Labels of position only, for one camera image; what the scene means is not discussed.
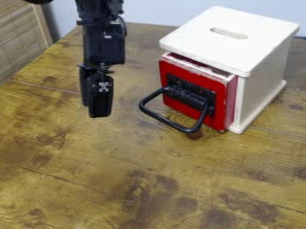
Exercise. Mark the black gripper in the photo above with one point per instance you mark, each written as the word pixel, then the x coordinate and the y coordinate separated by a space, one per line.
pixel 104 50

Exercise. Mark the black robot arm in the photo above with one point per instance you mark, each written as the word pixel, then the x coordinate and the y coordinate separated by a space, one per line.
pixel 99 9

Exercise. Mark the red drawer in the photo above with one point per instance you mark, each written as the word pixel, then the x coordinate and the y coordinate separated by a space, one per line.
pixel 206 82

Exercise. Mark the white wooden box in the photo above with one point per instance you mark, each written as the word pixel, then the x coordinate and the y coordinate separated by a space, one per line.
pixel 244 44

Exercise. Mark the black metal drawer handle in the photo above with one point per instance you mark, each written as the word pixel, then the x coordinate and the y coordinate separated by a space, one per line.
pixel 192 101

